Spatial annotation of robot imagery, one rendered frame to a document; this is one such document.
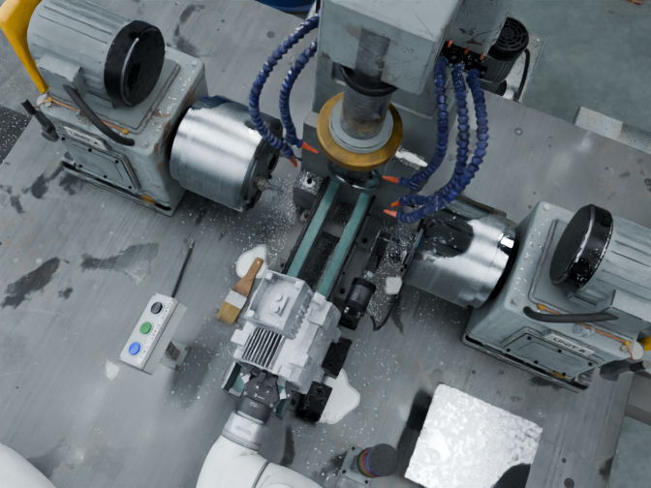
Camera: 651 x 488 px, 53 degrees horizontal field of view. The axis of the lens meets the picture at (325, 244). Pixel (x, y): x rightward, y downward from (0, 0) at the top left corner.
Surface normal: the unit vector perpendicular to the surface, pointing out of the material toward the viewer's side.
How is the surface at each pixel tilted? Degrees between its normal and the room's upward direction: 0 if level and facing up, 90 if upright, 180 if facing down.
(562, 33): 0
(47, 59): 0
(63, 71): 0
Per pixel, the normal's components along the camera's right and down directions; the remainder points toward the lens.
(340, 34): -0.40, 0.85
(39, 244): 0.07, -0.34
